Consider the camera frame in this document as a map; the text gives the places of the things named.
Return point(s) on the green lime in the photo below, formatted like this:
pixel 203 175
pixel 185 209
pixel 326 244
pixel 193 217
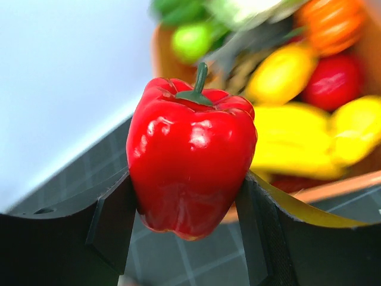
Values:
pixel 192 41

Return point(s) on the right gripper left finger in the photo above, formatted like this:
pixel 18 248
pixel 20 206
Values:
pixel 83 240

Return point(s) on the red bell pepper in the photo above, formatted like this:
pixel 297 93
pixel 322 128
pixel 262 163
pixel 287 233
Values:
pixel 188 151

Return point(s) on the yellow banana bunch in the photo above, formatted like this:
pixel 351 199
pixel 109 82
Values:
pixel 294 139

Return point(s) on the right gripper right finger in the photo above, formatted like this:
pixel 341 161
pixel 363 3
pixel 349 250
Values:
pixel 288 242

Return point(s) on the red apple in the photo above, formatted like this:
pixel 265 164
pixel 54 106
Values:
pixel 337 80

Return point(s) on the yellow orange mango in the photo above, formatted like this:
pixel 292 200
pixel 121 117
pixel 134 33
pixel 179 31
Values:
pixel 282 75

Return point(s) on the white cauliflower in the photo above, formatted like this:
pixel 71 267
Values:
pixel 248 14

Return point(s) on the green bell pepper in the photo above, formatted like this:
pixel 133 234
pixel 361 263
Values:
pixel 178 12

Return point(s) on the yellow lemon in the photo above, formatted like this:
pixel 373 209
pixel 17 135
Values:
pixel 355 128

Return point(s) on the orange plastic bin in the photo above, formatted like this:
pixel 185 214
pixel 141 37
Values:
pixel 367 172

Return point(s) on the small orange pumpkin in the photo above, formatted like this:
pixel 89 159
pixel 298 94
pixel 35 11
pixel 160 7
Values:
pixel 331 26

